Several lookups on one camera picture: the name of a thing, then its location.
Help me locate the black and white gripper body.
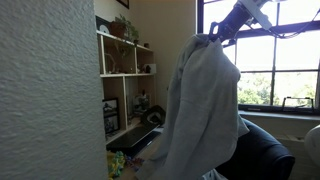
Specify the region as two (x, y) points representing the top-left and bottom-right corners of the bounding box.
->
(208, 2), (252, 42)

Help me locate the light grey sweater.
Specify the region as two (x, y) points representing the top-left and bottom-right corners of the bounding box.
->
(136, 34), (249, 180)

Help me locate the black office chair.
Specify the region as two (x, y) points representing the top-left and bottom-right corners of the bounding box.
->
(216, 120), (295, 180)

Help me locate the black metal window stand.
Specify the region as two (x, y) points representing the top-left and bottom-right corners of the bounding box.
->
(281, 96), (315, 112)

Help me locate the dark framed poster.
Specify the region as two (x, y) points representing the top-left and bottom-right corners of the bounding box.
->
(116, 0), (130, 9)

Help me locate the green potted plant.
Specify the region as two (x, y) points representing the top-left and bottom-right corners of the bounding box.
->
(110, 15), (139, 57)

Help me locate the wooden shelf unit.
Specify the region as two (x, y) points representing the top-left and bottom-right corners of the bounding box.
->
(97, 31), (157, 144)

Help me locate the small black framed sign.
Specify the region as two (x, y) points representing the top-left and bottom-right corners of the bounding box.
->
(96, 16), (110, 34)

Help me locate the colourful knitted toy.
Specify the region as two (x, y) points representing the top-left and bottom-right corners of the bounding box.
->
(107, 151), (144, 180)

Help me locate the black window frame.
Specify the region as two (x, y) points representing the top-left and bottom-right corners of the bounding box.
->
(196, 0), (320, 115)

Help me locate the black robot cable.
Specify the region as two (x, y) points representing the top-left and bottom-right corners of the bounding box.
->
(266, 8), (320, 40)

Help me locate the black double photo frame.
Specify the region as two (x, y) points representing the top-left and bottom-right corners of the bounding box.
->
(102, 98), (120, 134)

